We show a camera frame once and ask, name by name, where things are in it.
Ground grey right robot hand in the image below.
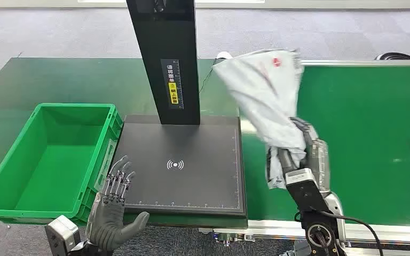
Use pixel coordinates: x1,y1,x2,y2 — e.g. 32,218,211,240
277,117,332,195

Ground black yellow label sticker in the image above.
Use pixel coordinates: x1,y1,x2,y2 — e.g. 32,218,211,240
160,58,185,110

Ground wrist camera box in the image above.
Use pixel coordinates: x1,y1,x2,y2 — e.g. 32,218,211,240
44,215,82,256
285,168,320,193

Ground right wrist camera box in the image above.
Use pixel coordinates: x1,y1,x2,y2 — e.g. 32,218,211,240
285,168,320,193

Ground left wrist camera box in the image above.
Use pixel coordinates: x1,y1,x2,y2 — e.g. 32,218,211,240
44,215,82,256

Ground thin black table cable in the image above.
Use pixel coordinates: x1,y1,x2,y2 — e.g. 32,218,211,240
199,59,217,94

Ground grey poly mailer package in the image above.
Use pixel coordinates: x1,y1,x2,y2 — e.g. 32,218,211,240
212,49,308,190

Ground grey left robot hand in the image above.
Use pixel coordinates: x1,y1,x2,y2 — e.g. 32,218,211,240
86,155,150,252

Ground black inbound scanning machine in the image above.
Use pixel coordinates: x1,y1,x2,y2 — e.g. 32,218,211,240
112,0,247,217

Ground black coiled hose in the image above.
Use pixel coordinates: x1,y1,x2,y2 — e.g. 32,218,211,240
374,52,410,61

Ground metal connector bracket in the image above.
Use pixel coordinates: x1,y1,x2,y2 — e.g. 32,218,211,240
212,229,256,245

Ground green plastic crate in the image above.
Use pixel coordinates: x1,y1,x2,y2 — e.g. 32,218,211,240
0,103,124,227

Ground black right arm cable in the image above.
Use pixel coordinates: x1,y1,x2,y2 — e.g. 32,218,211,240
295,210,385,256

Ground green conveyor belt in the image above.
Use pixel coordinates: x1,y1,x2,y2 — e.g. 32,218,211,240
239,65,410,228

